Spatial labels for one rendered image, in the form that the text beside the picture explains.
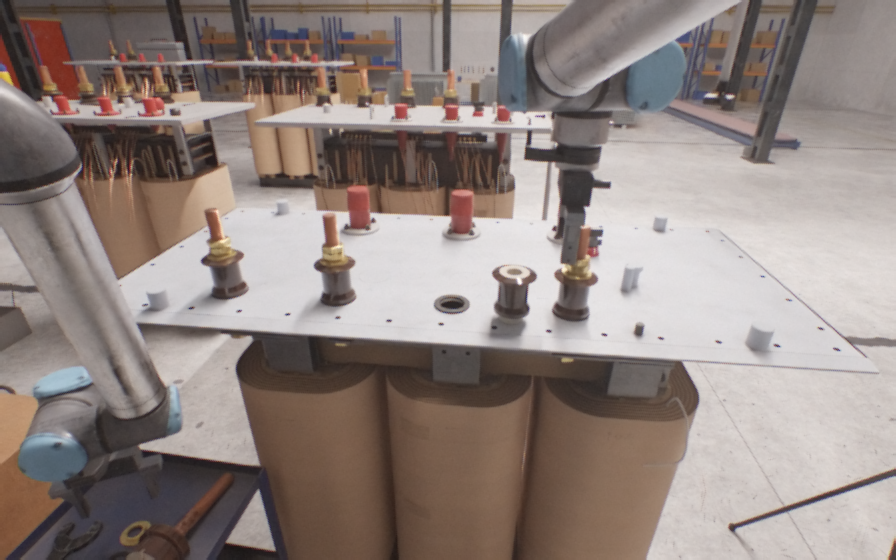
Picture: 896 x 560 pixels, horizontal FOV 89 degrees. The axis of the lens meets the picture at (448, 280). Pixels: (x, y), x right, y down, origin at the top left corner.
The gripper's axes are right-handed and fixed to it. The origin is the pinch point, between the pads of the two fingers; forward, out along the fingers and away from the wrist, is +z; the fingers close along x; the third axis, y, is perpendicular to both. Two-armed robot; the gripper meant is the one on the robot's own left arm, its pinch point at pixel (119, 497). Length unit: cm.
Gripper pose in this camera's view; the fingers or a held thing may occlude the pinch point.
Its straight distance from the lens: 133.5
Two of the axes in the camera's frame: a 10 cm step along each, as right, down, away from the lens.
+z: -0.1, 8.9, 4.5
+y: -3.8, -4.2, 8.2
